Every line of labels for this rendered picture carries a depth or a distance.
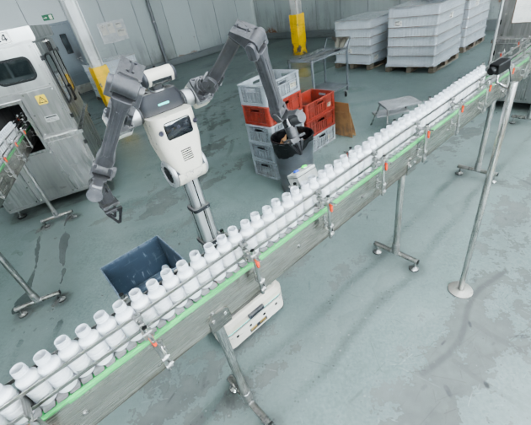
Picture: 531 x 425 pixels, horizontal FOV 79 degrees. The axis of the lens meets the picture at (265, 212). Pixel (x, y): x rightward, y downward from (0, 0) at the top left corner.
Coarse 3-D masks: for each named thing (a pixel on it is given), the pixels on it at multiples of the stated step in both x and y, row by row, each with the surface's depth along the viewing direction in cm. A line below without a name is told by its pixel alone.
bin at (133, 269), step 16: (160, 240) 168; (128, 256) 163; (144, 256) 169; (160, 256) 175; (176, 256) 158; (112, 272) 160; (128, 272) 166; (144, 272) 172; (128, 288) 169; (144, 288) 139
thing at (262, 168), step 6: (258, 162) 397; (264, 162) 387; (258, 168) 403; (264, 168) 395; (270, 168) 386; (276, 168) 379; (258, 174) 408; (264, 174) 401; (270, 174) 393; (276, 174) 384
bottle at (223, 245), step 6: (222, 234) 125; (222, 240) 122; (222, 246) 124; (228, 246) 125; (222, 252) 124; (228, 258) 126; (234, 258) 129; (228, 264) 128; (228, 270) 129; (234, 270) 131
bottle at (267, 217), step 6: (264, 210) 134; (270, 210) 134; (264, 216) 136; (270, 216) 135; (264, 222) 136; (270, 228) 137; (276, 228) 140; (270, 234) 139; (276, 234) 141; (270, 240) 141
